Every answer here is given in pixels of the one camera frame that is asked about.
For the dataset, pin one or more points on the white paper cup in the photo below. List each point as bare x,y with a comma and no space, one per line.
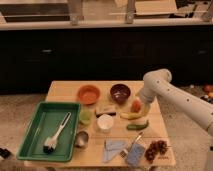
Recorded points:
105,122

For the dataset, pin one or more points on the orange red apple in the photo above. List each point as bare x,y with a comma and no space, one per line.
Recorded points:
136,106

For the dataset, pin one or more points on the wooden table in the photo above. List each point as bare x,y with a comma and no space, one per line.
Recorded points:
66,91

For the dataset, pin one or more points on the yellow toy banana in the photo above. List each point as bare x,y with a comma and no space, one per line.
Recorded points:
130,116

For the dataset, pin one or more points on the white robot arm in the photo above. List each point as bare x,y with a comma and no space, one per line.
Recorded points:
158,82

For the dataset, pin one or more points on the blue scouring pad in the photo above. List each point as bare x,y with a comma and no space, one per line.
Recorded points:
135,154

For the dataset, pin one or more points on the dark red grape bunch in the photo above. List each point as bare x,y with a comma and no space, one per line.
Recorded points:
156,147

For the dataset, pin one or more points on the blue folded cloth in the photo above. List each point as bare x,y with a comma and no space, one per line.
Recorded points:
112,148

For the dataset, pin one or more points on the dark maroon bowl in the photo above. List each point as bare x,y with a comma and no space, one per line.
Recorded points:
120,93

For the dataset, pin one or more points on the light green plastic cup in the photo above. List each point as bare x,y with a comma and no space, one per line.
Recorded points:
85,117

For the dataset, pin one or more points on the white handled dish brush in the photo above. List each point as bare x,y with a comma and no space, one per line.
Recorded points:
51,142

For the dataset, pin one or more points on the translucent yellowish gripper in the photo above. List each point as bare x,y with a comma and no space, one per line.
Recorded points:
144,108

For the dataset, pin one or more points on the black low cabinet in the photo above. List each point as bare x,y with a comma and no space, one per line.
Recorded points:
31,59

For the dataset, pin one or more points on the green plastic tray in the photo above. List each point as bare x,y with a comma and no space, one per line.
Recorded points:
45,121

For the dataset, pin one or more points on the green toy cucumber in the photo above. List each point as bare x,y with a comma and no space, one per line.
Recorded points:
137,127

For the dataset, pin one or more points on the orange plastic bowl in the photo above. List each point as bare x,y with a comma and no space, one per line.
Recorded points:
88,94

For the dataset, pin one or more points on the small metal cup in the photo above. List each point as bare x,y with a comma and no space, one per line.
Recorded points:
82,139

